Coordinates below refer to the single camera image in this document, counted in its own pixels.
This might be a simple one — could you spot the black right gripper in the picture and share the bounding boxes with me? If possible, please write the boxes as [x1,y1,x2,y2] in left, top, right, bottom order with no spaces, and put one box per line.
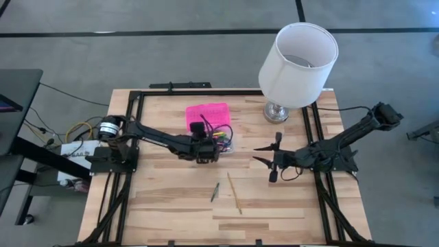
[252,132,309,169]

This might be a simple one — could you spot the clear plastic supply box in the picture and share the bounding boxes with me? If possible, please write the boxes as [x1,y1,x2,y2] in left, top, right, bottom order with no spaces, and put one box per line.
[187,130,236,155]

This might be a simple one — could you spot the pink plastic box lid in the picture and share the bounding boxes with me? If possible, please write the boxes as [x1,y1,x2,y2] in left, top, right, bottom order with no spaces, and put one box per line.
[185,102,231,133]

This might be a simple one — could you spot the dark green marker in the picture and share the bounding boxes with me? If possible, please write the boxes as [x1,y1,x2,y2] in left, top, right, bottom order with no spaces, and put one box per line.
[210,182,221,203]

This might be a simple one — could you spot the yellow pencil pink eraser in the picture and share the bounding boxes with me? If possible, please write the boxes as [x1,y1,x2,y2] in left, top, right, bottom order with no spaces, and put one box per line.
[226,172,243,215]

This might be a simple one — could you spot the white cardboard box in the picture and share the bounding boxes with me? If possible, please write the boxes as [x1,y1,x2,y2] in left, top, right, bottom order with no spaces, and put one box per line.
[57,139,101,183]

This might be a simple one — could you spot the black power strip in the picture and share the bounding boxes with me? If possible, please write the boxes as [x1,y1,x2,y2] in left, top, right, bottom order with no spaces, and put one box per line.
[148,81,213,90]

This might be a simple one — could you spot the white shade silver table lamp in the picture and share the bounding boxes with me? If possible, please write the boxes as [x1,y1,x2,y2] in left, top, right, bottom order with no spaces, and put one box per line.
[258,22,340,125]

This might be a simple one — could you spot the black desk leg beam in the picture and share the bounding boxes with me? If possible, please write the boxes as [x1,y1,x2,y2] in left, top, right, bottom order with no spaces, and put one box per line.
[10,136,93,181]

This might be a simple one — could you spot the black desk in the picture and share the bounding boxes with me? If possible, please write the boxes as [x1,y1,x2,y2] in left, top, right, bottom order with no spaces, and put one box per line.
[0,68,45,157]

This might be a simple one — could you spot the dark laptop screen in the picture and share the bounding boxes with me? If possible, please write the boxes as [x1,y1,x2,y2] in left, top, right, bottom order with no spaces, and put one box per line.
[0,93,24,113]

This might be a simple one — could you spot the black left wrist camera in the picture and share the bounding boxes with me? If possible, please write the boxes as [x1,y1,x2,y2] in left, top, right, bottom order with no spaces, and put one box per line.
[189,121,206,134]

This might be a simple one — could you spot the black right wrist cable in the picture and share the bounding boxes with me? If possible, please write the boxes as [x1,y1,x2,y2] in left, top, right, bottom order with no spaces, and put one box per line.
[280,166,305,182]

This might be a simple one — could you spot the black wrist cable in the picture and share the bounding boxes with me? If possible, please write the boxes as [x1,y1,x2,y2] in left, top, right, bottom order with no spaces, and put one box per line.
[280,166,305,182]
[200,114,235,154]

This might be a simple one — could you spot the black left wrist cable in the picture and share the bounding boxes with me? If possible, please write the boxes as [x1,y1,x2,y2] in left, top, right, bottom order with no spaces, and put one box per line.
[200,114,235,154]

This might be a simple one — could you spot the black metal table frame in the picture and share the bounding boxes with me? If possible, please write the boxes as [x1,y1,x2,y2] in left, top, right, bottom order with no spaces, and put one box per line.
[77,89,373,247]

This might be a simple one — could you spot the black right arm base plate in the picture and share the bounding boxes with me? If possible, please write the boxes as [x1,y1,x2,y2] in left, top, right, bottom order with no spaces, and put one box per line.
[306,143,358,172]

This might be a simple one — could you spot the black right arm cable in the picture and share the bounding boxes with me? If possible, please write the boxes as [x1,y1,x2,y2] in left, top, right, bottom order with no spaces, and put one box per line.
[308,105,375,114]

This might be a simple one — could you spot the yellow floor cable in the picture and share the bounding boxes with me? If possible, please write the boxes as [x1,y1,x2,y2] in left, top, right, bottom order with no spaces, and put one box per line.
[64,121,94,142]

